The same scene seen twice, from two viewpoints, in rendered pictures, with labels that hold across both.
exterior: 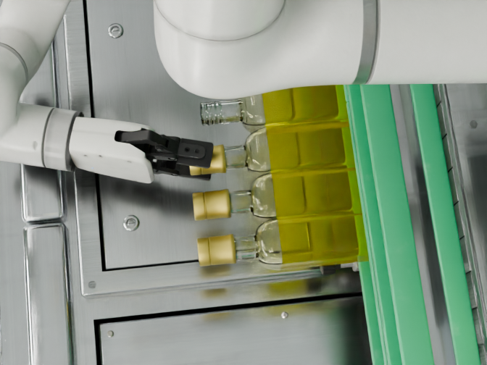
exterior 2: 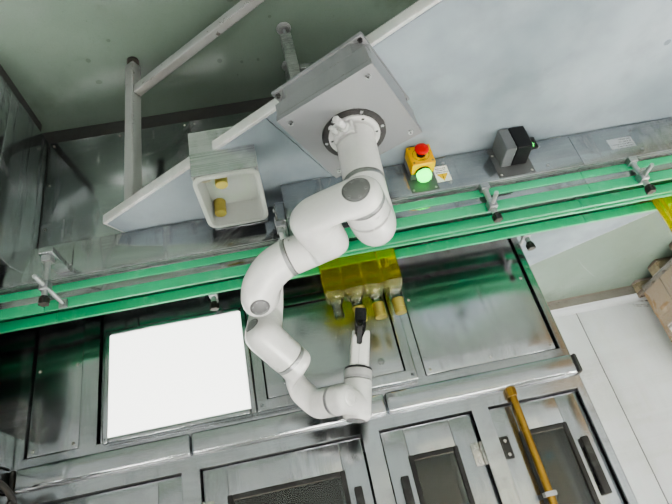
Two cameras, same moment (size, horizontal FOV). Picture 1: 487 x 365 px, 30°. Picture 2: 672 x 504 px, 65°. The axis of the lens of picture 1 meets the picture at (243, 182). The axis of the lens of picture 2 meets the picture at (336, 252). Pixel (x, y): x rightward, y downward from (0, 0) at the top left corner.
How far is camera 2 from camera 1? 0.82 m
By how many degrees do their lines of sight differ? 34
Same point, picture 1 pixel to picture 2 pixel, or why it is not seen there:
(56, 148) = (366, 372)
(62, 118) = (351, 370)
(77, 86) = not seen: hidden behind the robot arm
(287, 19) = not seen: hidden behind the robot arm
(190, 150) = (360, 314)
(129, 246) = (392, 361)
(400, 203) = not seen: hidden behind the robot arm
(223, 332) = (420, 323)
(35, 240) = (395, 404)
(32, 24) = (307, 389)
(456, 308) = (418, 205)
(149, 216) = (376, 354)
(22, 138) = (363, 387)
